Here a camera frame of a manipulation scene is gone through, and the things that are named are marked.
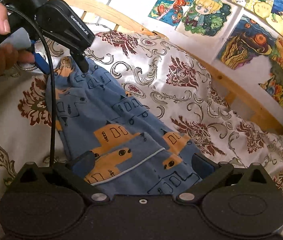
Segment orange fish cartoon poster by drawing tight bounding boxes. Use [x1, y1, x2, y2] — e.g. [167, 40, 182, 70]
[148, 0, 194, 27]

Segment anime character poster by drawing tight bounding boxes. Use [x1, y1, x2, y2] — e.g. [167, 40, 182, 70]
[175, 0, 239, 37]

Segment blue orange patterned pants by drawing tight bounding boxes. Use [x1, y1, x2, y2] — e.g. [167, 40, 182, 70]
[46, 56, 202, 196]

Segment wooden bed frame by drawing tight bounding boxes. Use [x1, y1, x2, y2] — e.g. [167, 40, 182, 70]
[44, 0, 283, 136]

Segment floral white bedspread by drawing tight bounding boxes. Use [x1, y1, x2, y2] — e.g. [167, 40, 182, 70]
[0, 22, 283, 240]

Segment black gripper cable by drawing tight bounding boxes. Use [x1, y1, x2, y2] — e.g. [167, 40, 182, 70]
[5, 4, 57, 169]

